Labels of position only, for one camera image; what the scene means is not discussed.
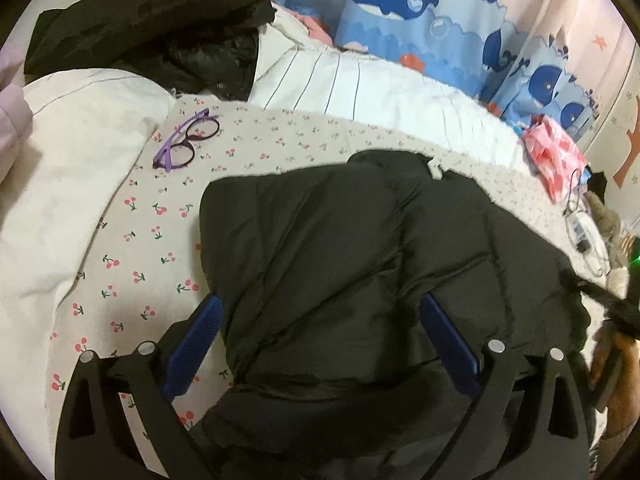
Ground white pillow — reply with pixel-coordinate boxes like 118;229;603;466
0;68;177;356

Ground purple eyeglasses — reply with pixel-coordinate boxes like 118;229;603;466
152;108;221;172

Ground white wardrobe with tree sticker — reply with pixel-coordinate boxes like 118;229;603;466
587;44;640;235

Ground white striped duvet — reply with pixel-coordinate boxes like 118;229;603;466
248;6;530;174

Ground pink sheer curtain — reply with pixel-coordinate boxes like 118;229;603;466
429;0;639;111

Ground blue whale print curtain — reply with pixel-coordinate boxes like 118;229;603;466
276;0;598;139

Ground black clothes pile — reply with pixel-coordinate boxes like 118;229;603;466
24;0;276;101

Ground black puffer jacket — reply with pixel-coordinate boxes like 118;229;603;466
192;151;594;479

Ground cherry print bed sheet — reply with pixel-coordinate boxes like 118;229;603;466
44;93;609;466

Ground pink red patterned cloth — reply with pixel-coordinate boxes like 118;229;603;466
523;115;587;204

